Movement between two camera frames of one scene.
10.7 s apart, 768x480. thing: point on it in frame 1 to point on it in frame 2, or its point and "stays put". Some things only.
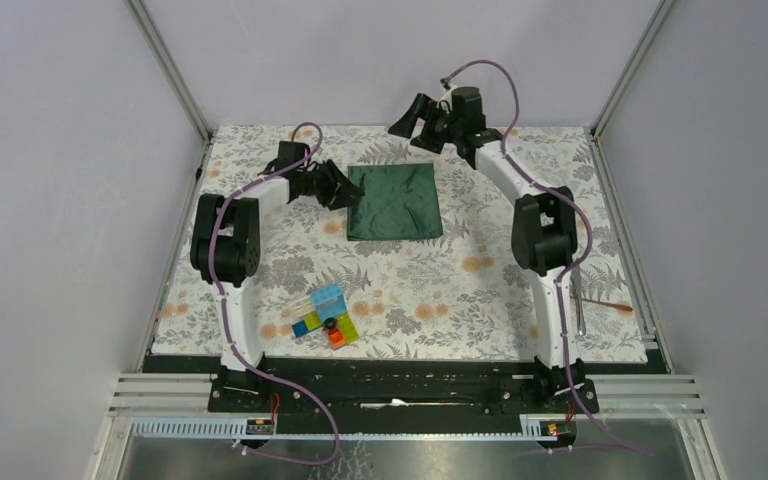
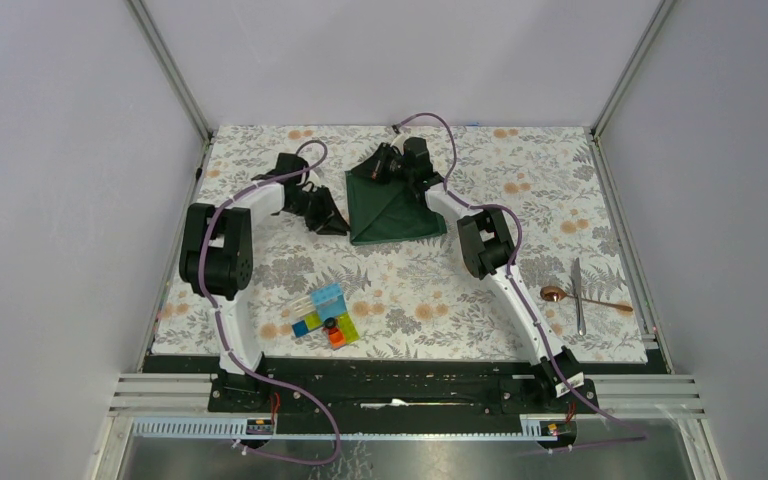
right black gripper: [421, 107] to [373, 167]
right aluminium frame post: [662, 12] stays put
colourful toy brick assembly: [325, 309] stays put
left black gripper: [333, 178] to [329, 219]
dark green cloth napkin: [399, 201] stays put
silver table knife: [575, 279] stays put
